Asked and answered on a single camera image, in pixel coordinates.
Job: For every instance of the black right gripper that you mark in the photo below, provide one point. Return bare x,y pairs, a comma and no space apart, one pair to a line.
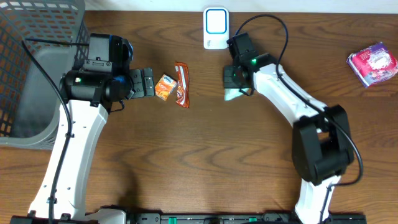
228,83

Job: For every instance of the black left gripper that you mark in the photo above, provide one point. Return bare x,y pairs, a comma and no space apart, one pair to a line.
137,82

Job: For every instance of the teal snack packet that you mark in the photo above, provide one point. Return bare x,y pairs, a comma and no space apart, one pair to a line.
232,93

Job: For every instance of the orange small box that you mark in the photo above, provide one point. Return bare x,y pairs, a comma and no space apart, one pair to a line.
165,86

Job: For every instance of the red orange snack wrapper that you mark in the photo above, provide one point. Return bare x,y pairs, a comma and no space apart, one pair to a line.
182,84

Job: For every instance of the purple snack package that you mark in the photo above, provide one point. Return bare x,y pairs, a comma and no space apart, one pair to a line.
373,64

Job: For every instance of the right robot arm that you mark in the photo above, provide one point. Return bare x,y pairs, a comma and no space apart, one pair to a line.
321,150

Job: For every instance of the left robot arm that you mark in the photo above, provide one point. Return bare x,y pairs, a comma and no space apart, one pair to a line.
86,95

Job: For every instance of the white barcode scanner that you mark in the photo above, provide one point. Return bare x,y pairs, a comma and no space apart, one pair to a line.
215,28

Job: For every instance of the grey plastic basket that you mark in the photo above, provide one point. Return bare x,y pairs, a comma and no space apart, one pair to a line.
54,32

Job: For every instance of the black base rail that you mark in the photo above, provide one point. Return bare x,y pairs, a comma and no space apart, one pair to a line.
233,218

